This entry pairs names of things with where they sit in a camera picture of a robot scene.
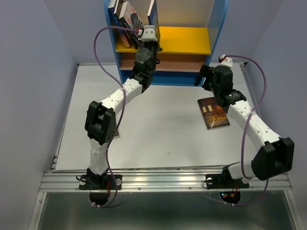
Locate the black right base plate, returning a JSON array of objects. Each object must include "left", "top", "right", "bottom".
[{"left": 205, "top": 173, "right": 249, "bottom": 190}]

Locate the Animal Farm book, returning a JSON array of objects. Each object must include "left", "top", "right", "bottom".
[{"left": 147, "top": 0, "right": 160, "bottom": 40}]

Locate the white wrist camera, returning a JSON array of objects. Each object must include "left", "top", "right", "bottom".
[
  {"left": 138, "top": 25, "right": 158, "bottom": 42},
  {"left": 218, "top": 54, "right": 233, "bottom": 68}
]

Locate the Jane Eyre blue book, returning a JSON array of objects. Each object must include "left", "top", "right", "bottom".
[{"left": 107, "top": 4, "right": 133, "bottom": 49}]

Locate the dark purple cover book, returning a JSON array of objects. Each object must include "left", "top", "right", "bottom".
[{"left": 114, "top": 130, "right": 120, "bottom": 138}]

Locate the aluminium rail frame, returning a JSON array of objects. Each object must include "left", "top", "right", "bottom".
[{"left": 30, "top": 65, "right": 304, "bottom": 230}]

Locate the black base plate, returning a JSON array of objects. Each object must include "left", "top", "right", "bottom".
[
  {"left": 76, "top": 174, "right": 122, "bottom": 190},
  {"left": 205, "top": 173, "right": 249, "bottom": 190}
]

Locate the Little Women book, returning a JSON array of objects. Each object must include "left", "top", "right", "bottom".
[{"left": 119, "top": 1, "right": 144, "bottom": 42}]

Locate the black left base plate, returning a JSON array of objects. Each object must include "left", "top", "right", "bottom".
[{"left": 76, "top": 174, "right": 122, "bottom": 190}]

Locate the Kate DiCamillo dark book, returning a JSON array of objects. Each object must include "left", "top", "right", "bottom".
[{"left": 197, "top": 97, "right": 230, "bottom": 130}]

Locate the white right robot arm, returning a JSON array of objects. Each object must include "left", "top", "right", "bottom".
[{"left": 194, "top": 65, "right": 295, "bottom": 189}]

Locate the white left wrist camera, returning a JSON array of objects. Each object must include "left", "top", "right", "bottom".
[{"left": 138, "top": 25, "right": 158, "bottom": 42}]

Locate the Three Days to See book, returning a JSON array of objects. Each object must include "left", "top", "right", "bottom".
[{"left": 108, "top": 0, "right": 124, "bottom": 27}]

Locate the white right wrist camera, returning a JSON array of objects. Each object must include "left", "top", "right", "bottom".
[{"left": 218, "top": 54, "right": 233, "bottom": 68}]

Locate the blue bookshelf with coloured shelves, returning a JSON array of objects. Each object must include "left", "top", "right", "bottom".
[{"left": 103, "top": 0, "right": 230, "bottom": 86}]

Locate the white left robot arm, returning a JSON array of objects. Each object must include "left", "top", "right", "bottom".
[{"left": 81, "top": 41, "right": 161, "bottom": 189}]

